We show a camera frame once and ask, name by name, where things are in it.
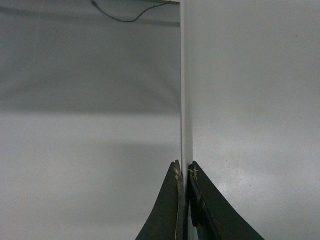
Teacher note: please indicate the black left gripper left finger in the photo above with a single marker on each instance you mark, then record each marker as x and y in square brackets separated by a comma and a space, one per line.
[167, 219]

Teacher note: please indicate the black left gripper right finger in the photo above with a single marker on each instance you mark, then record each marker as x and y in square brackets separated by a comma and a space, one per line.
[211, 214]

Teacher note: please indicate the grey silver tray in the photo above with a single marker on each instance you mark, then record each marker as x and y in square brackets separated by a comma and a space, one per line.
[250, 93]

